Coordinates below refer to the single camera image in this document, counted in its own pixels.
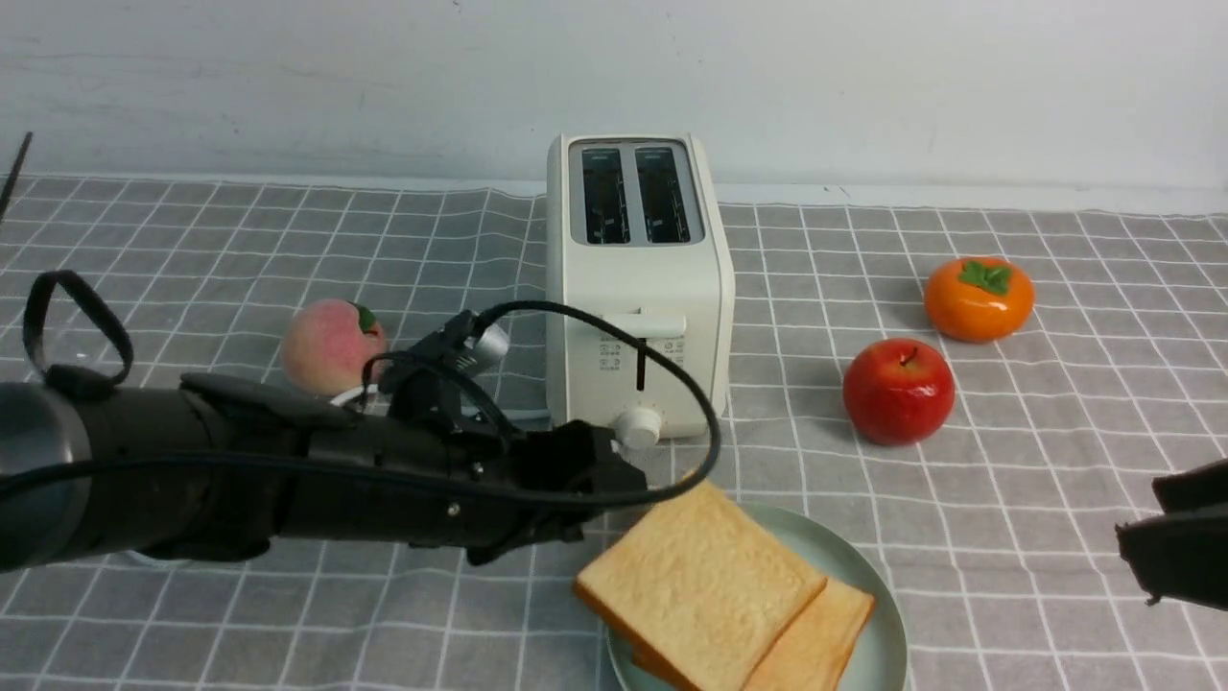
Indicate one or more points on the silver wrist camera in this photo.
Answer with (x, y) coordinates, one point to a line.
(466, 345)

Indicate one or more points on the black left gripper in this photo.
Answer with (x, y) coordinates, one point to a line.
(576, 459)

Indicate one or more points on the pink peach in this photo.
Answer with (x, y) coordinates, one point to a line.
(327, 345)

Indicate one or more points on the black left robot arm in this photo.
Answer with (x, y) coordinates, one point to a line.
(219, 467)

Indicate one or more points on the orange persimmon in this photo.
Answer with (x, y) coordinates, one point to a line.
(978, 299)

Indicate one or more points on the red apple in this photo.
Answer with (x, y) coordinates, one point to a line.
(898, 392)

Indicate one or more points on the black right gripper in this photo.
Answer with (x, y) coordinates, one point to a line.
(1181, 553)

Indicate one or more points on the toast slice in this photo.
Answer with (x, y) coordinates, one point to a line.
(812, 652)
(702, 586)

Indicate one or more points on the light green plate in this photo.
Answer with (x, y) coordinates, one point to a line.
(880, 658)

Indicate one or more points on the grey checked tablecloth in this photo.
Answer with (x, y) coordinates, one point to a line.
(996, 534)

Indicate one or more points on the white two-slot toaster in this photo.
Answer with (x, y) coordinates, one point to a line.
(634, 237)

